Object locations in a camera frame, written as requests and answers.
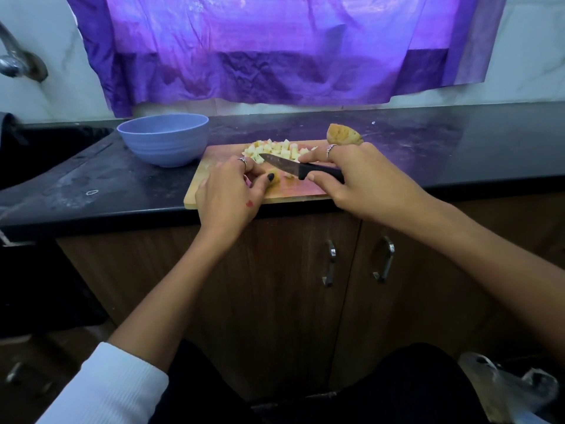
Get pile of diced potato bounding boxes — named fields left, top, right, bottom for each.
left=241, top=138, right=314, bottom=164

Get red and white plastic bag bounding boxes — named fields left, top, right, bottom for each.
left=457, top=351, right=561, bottom=424

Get person's dark trousers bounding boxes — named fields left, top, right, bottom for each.
left=148, top=340, right=491, bottom=424

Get dark sink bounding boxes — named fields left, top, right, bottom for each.
left=0, top=123, right=114, bottom=193

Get person's right hand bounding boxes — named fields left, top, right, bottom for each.
left=298, top=142, right=438, bottom=230

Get blue bowl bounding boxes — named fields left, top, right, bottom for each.
left=117, top=112, right=211, bottom=168

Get metal faucet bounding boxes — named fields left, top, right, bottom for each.
left=0, top=22, right=49, bottom=83

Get wooden cutting board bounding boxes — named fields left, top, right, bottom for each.
left=184, top=139, right=350, bottom=210

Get metal cabinet handle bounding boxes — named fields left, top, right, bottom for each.
left=322, top=239, right=338, bottom=288
left=373, top=236, right=397, bottom=284

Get black handled knife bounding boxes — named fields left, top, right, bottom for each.
left=260, top=153, right=345, bottom=184

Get purple cloth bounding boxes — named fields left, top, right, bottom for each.
left=64, top=0, right=510, bottom=118

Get grey cloth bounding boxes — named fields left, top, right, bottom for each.
left=0, top=112, right=15, bottom=148

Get rounded potato end piece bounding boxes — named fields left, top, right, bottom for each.
left=325, top=123, right=364, bottom=145

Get person's left hand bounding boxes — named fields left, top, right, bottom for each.
left=196, top=155, right=277, bottom=248

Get person's right forearm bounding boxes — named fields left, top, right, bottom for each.
left=410, top=194, right=565, bottom=359

